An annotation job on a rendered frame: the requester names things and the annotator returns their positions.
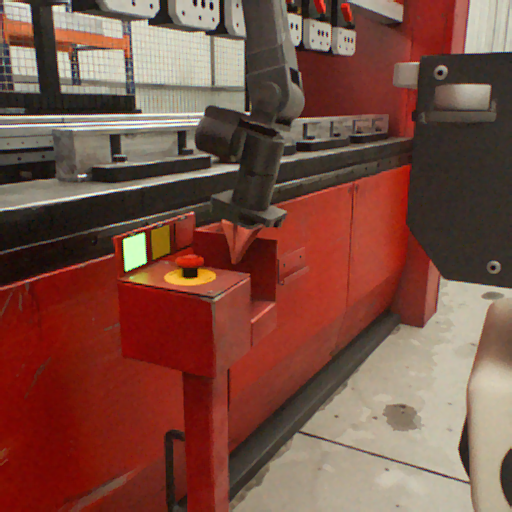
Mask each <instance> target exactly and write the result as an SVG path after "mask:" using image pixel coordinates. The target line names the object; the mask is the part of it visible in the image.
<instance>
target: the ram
mask: <svg viewBox="0 0 512 512"><path fill-rule="evenodd" d="M345 1H348V2H351V3H353V4H357V8H356V11H355V13H356V14H359V16H362V17H365V18H368V19H371V20H374V21H377V22H380V23H383V24H388V23H401V22H402V15H403V14H401V13H399V12H397V11H394V10H391V9H389V8H387V7H384V6H382V5H380V4H377V3H375V2H372V1H369V0H345Z"/></svg>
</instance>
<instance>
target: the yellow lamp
mask: <svg viewBox="0 0 512 512"><path fill-rule="evenodd" d="M151 239H152V258H153V260H154V259H157V258H159V257H163V256H165V255H167V253H170V229H169V225H167V226H164V227H160V228H157V229H154V230H151Z"/></svg>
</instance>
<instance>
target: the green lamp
mask: <svg viewBox="0 0 512 512"><path fill-rule="evenodd" d="M123 248H125V263H126V270H129V269H131V268H134V267H136V266H139V265H141V264H145V263H146V248H145V234H141V235H138V236H135V237H132V238H129V239H126V240H123Z"/></svg>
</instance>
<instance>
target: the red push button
mask: <svg viewBox="0 0 512 512"><path fill-rule="evenodd" d="M203 263H205V261H203V258H201V257H199V256H197V255H185V256H181V257H179V258H177V259H176V262H175V264H176V265H177V267H180V268H182V278H185V279H195V278H197V277H198V267H201V266H202V265H203Z"/></svg>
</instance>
